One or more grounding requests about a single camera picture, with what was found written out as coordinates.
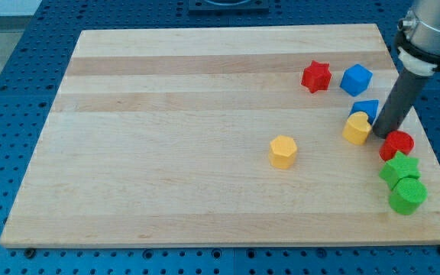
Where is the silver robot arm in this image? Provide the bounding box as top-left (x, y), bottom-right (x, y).
top-left (395, 0), bottom-right (440, 77)

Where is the yellow hexagon block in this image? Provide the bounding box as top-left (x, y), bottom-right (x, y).
top-left (268, 135), bottom-right (298, 170)

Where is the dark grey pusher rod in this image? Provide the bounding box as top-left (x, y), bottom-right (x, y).
top-left (373, 67), bottom-right (429, 138)

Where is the red cylinder block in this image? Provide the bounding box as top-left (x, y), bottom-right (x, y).
top-left (379, 131), bottom-right (415, 161)

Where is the green cylinder block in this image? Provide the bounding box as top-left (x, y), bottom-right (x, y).
top-left (388, 178), bottom-right (428, 215)

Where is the blue cube block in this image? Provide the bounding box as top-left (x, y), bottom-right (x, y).
top-left (340, 64), bottom-right (373, 97)

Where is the wooden board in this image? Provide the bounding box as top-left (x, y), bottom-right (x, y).
top-left (0, 24), bottom-right (440, 248)

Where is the yellow heart block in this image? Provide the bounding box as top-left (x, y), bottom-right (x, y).
top-left (342, 112), bottom-right (372, 145)

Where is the red star block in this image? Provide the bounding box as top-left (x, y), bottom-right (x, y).
top-left (300, 60), bottom-right (332, 93)

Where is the blue triangle block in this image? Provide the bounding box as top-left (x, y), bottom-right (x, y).
top-left (349, 99), bottom-right (379, 125)

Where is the green star block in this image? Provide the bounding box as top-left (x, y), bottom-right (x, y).
top-left (379, 151), bottom-right (421, 190)

